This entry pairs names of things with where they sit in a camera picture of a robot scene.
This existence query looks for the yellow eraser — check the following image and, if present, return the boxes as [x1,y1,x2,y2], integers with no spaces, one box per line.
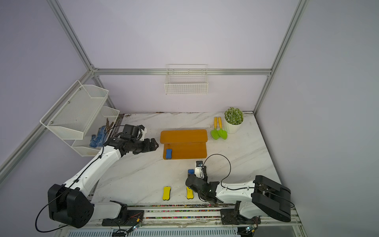
[162,186,171,201]
[186,187,194,199]

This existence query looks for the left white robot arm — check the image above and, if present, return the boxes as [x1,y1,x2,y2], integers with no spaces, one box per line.
[48,137,159,228]

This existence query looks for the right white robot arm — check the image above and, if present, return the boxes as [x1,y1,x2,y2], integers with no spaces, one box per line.
[186,174,292,222]

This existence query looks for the orange wooden two-tier shelf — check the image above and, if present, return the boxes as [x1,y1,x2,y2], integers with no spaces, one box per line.
[160,129,208,160]

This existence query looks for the brown sticks in rack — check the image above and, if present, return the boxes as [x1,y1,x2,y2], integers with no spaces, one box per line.
[105,118,114,133]

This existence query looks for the blue crumpled item in rack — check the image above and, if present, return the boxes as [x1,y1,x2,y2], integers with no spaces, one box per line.
[89,125,107,148]

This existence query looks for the green shovel left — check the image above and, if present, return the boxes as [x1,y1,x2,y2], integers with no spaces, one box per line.
[211,117,220,140]

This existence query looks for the green shovel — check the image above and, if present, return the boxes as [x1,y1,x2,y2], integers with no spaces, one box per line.
[211,117,220,140]
[218,117,228,140]

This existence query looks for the green shovel right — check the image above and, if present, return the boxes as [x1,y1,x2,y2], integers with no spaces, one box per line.
[218,117,228,140]

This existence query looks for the white mesh two-tier rack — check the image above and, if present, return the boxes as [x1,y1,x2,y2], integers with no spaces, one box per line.
[40,81,119,157]

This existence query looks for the potted green plant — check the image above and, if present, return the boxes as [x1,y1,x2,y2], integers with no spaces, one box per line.
[224,107,244,134]

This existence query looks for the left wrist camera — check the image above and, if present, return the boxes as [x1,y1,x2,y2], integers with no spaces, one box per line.
[120,124,147,141]

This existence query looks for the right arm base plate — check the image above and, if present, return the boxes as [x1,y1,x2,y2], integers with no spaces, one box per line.
[220,201,261,225]

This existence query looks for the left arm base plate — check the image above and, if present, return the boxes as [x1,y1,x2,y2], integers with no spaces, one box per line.
[102,210,144,227]

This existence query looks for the white wire wall basket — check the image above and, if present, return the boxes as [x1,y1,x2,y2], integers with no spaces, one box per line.
[164,64,209,95]

